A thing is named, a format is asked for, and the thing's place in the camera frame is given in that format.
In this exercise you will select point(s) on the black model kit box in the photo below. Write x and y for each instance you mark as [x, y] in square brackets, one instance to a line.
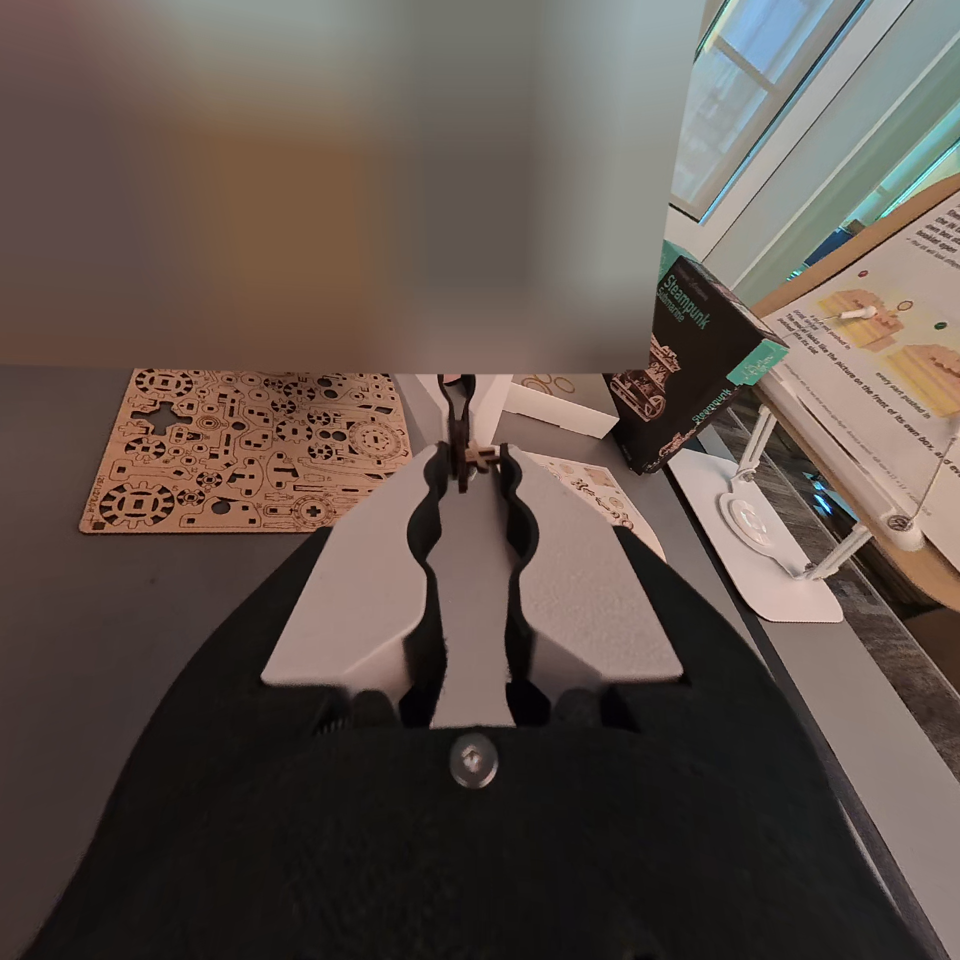
[705, 352]

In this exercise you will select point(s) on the cross-shaped wooden part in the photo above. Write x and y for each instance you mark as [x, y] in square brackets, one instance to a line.
[480, 456]

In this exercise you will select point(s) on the glass window wall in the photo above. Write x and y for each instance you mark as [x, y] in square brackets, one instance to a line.
[757, 45]

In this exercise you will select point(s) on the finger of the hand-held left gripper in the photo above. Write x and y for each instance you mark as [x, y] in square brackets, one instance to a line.
[420, 397]
[491, 397]

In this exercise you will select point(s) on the white cardboard box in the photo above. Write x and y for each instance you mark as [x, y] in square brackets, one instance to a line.
[570, 420]

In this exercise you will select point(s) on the laser-cut wooden parts sheet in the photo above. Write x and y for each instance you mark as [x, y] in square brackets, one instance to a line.
[225, 420]

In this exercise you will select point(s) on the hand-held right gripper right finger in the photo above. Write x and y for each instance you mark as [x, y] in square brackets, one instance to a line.
[592, 600]

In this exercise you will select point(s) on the white metal book stand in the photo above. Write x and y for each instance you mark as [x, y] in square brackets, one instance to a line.
[780, 592]

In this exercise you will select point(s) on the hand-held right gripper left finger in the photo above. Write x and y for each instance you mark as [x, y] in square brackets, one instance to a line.
[345, 600]

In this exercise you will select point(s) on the illustrated instruction booklet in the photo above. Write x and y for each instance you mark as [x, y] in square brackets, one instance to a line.
[600, 487]

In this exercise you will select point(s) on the printed instruction sheet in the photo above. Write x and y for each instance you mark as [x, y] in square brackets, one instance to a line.
[885, 360]

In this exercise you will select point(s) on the instruction sheet on cardboard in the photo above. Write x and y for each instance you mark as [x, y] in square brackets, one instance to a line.
[934, 581]

